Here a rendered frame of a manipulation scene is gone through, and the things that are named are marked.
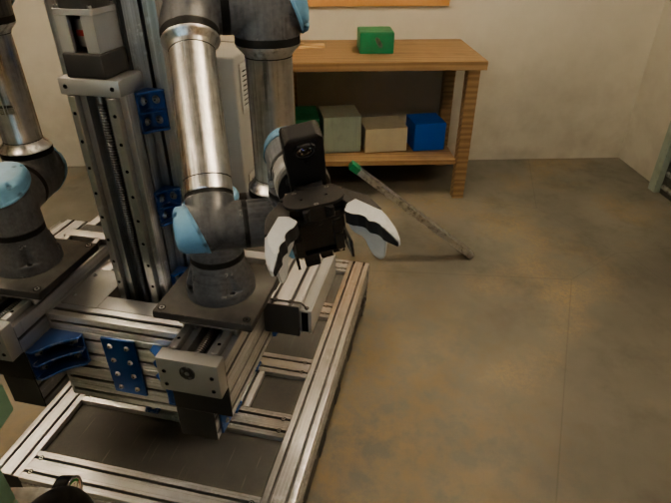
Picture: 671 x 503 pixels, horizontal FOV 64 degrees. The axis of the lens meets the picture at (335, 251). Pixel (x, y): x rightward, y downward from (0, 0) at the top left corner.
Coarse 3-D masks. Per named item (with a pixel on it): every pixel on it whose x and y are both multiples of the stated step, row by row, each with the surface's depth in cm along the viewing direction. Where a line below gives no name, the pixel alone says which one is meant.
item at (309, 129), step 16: (288, 128) 58; (304, 128) 58; (288, 144) 58; (304, 144) 58; (320, 144) 59; (288, 160) 60; (304, 160) 60; (320, 160) 61; (288, 176) 64; (304, 176) 63; (320, 176) 64
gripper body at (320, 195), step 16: (288, 192) 70; (304, 192) 63; (320, 192) 63; (336, 192) 62; (288, 208) 60; (304, 208) 60; (320, 208) 60; (336, 208) 62; (304, 224) 61; (320, 224) 61; (336, 224) 62; (304, 240) 62; (320, 240) 63; (336, 240) 63; (304, 256) 63; (320, 256) 64
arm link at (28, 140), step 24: (0, 0) 109; (0, 24) 110; (0, 48) 113; (0, 72) 115; (0, 96) 117; (24, 96) 120; (0, 120) 120; (24, 120) 122; (24, 144) 124; (48, 144) 128; (48, 168) 128
